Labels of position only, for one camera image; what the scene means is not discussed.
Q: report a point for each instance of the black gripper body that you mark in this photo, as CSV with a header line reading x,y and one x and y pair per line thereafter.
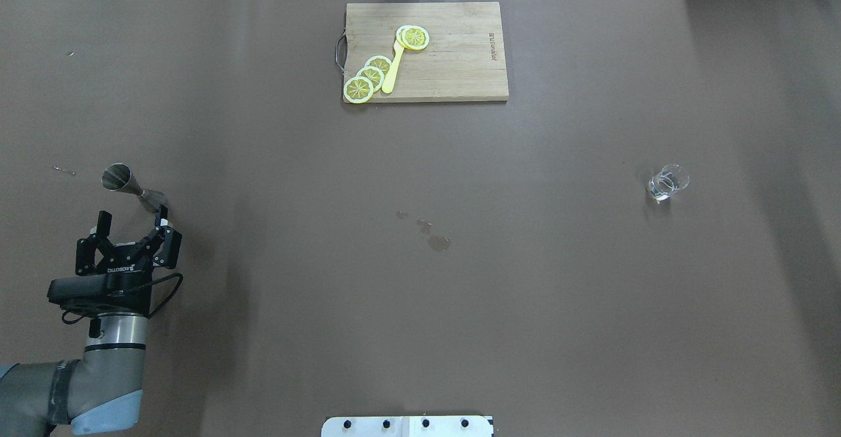
x,y
123,265

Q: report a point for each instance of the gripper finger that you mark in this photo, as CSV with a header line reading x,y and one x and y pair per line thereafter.
x,y
161,218
104,224

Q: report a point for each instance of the steel jigger measuring cup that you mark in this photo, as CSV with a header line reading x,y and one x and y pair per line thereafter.
x,y
121,179

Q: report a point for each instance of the clear glass measuring cup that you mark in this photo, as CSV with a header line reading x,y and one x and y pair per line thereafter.
x,y
670,179

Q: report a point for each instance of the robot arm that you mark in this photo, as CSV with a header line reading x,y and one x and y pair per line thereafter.
x,y
99,393

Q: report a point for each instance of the lemon slice middle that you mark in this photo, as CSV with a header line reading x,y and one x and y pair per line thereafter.
x,y
374,75

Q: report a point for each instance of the yellow plastic spoon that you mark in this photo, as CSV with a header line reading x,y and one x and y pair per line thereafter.
x,y
390,78

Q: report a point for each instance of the lemon slice on spoon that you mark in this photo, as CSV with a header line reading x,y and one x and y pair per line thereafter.
x,y
414,38

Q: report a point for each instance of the bamboo cutting board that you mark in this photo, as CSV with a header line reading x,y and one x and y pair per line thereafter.
x,y
464,61

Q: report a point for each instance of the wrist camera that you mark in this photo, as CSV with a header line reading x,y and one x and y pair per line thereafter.
x,y
79,292

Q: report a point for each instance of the lemon slice near handle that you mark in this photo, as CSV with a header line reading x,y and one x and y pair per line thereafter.
x,y
381,62

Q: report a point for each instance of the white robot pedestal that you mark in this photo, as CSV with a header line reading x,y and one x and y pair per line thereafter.
x,y
409,425

